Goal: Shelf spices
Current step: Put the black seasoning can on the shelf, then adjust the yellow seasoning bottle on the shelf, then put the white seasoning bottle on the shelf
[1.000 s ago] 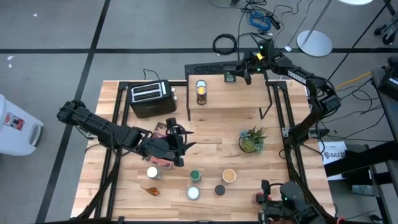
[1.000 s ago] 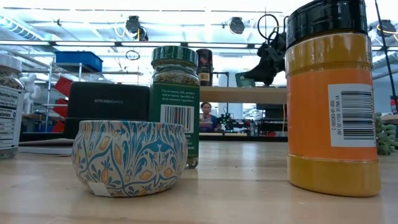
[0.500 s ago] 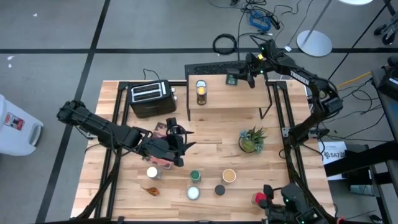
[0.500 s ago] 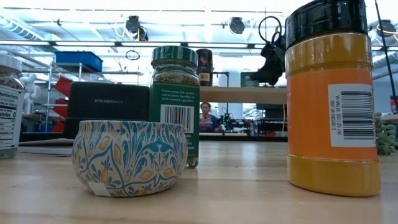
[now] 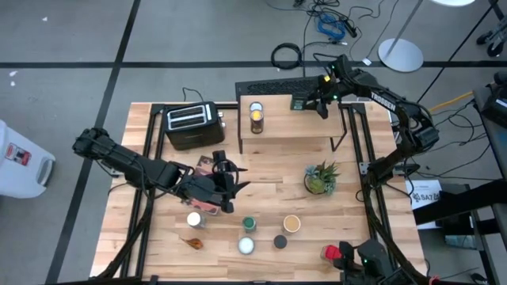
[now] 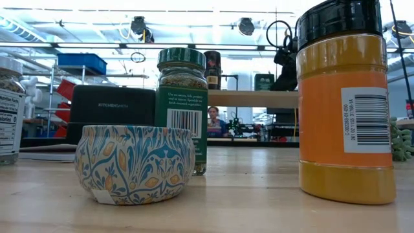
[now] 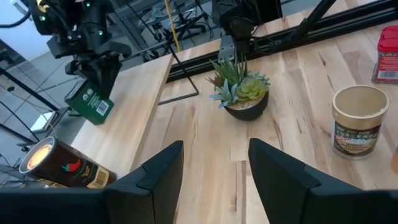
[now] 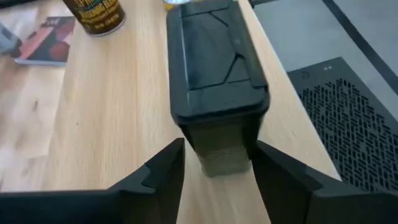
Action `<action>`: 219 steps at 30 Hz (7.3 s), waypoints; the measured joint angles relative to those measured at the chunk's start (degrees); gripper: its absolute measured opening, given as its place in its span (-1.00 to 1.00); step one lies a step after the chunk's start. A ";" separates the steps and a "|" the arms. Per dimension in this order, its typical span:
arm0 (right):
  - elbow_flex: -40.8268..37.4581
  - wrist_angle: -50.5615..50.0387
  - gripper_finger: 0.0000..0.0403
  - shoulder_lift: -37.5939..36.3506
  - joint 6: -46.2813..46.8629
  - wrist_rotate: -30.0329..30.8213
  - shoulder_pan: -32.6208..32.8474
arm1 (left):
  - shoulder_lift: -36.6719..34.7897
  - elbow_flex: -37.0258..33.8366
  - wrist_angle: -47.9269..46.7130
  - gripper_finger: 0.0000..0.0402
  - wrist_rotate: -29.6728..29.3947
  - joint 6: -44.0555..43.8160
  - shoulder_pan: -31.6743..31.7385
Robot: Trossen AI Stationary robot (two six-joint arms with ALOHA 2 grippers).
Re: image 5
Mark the brown labelled spice jar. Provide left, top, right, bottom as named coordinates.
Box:
left=250, top=110, right=265, bottom=135

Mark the wooden shelf with black legs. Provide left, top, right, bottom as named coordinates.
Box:
left=237, top=93, right=349, bottom=154

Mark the white trash bin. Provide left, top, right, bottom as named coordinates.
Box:
left=0, top=118, right=56, bottom=199

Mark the colourful magazine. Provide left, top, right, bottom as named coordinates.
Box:
left=180, top=154, right=223, bottom=217

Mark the red-lid spice jar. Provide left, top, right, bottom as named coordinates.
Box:
left=319, top=244, right=344, bottom=263

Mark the black toaster cord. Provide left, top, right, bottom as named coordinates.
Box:
left=181, top=86, right=205, bottom=103

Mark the white-lid glass spice jar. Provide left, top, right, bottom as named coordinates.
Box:
left=186, top=211, right=207, bottom=230

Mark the grey round stand base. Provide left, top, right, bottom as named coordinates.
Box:
left=377, top=0, right=425, bottom=74

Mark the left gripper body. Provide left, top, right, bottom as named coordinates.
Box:
left=182, top=173, right=238, bottom=215

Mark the blue cable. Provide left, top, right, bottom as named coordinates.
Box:
left=316, top=13, right=348, bottom=40

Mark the white paper sheet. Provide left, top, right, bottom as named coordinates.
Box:
left=404, top=179, right=443, bottom=230

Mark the black toaster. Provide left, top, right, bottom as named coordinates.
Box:
left=163, top=101, right=227, bottom=151

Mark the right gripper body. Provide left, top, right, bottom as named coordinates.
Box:
left=307, top=74, right=341, bottom=105

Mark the black keyboard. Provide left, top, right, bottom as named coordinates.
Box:
left=234, top=75, right=322, bottom=102

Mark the blue floral patterned tin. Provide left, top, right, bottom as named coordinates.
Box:
left=237, top=236, right=255, bottom=256

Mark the yellow cable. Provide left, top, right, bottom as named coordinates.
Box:
left=429, top=91, right=475, bottom=113

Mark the black coiled cable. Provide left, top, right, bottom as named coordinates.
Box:
left=270, top=42, right=304, bottom=71

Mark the orange taco mix packet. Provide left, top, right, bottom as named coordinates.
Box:
left=178, top=236, right=204, bottom=251

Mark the succulent in black pot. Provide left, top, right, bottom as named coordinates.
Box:
left=303, top=160, right=341, bottom=196

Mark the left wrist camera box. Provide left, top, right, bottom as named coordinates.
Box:
left=212, top=149, right=233, bottom=172

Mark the gold-lid seasoning jar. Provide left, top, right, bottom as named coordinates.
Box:
left=282, top=214, right=302, bottom=235

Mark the black aluminium table frame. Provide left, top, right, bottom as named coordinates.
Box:
left=118, top=101, right=397, bottom=285

